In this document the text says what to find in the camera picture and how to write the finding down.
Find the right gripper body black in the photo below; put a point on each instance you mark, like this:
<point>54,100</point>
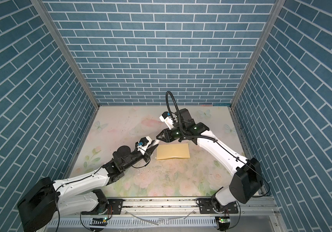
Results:
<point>175,133</point>

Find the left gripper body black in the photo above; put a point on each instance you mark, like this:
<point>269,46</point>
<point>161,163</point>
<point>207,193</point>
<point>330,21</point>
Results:
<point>145,157</point>

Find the yellow envelope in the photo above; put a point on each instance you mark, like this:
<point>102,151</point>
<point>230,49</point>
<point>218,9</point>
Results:
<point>173,151</point>

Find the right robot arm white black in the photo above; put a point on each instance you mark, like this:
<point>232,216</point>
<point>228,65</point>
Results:
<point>246,173</point>

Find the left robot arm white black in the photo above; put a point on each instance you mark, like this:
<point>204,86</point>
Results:
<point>49,199</point>

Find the left controller board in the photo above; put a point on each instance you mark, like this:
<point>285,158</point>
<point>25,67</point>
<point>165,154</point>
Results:
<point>96,221</point>

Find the controller board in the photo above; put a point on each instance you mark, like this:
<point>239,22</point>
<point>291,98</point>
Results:
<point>96,221</point>
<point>222,223</point>

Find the right controller board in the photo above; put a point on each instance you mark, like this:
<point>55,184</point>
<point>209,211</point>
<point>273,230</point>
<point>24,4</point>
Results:
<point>222,223</point>

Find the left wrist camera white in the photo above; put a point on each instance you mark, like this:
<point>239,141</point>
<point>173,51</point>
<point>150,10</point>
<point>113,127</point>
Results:
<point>143,144</point>

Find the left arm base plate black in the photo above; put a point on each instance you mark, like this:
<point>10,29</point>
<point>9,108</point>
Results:
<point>111,207</point>

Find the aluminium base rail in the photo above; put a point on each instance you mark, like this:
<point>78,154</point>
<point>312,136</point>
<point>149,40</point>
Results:
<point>258,215</point>

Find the clear cable tie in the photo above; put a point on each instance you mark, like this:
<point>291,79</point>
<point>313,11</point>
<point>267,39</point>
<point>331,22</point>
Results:
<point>160,221</point>

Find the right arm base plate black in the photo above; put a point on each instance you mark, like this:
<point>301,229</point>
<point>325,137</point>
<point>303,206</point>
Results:
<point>207,206</point>

